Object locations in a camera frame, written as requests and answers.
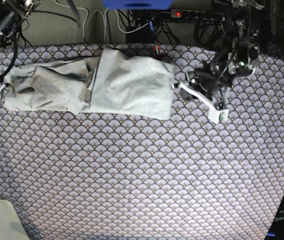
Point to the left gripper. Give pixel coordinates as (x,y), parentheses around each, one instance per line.
(204,81)

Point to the light grey T-shirt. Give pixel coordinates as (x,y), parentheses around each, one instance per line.
(112,83)

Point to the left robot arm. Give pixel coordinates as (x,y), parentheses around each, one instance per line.
(233,34)

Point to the red black clamp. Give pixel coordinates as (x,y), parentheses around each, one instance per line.
(156,51)

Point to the black box under table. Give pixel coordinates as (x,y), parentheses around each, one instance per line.
(142,36)

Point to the black power strip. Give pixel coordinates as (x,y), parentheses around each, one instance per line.
(193,15)

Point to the fan-patterned grey tablecloth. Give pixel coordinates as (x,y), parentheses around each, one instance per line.
(106,176)

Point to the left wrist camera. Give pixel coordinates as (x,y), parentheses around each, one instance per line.
(218,115)

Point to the blue mount plate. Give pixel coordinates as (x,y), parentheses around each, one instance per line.
(137,4)

